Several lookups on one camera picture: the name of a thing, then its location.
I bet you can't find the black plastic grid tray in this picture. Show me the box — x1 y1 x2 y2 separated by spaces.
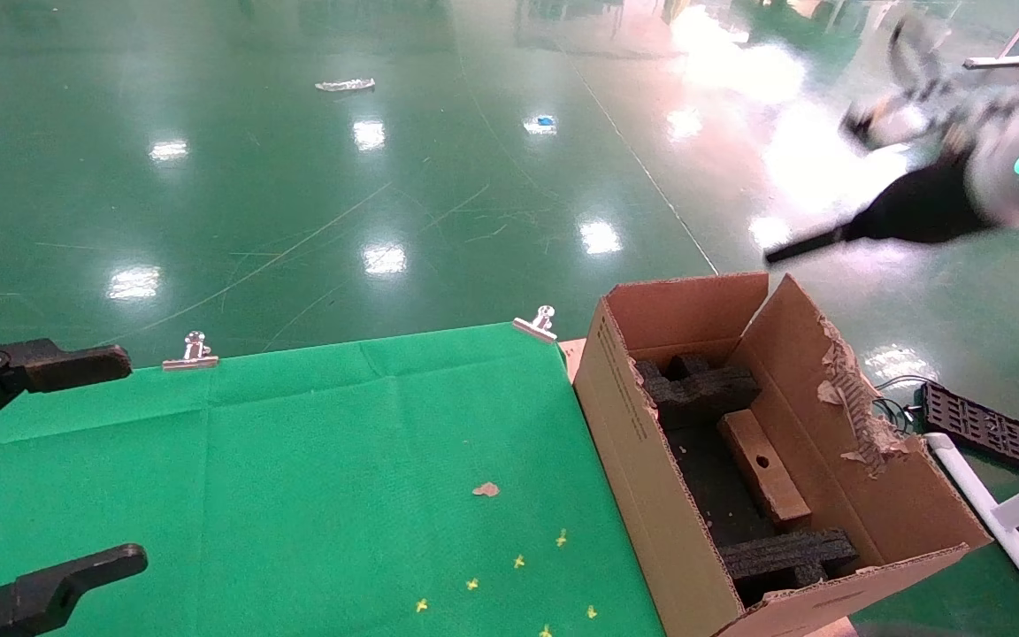
919 380 1019 476

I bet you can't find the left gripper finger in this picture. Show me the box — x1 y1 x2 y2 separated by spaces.
0 334 133 454
0 543 149 637

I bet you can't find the dark floor cable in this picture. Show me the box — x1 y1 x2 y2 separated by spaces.
870 374 924 434

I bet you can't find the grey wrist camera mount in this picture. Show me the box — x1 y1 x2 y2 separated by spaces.
841 75 975 151

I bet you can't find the black foam bottom pad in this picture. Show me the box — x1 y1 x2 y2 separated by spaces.
658 416 780 549

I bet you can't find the silver binder clip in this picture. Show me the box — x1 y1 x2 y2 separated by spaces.
511 304 558 344
162 330 219 371

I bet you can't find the white stand foot with pole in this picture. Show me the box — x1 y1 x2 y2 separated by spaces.
961 0 1019 70

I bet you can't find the white pipe frame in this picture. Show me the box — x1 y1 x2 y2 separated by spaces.
923 432 1019 633

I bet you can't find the small brown cardboard box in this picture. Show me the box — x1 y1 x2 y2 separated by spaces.
717 409 813 525

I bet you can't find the green table cloth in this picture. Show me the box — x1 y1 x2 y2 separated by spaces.
0 320 665 637

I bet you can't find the large open cardboard carton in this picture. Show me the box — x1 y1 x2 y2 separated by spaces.
571 270 992 637

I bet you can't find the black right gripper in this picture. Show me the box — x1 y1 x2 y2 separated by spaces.
764 149 999 266

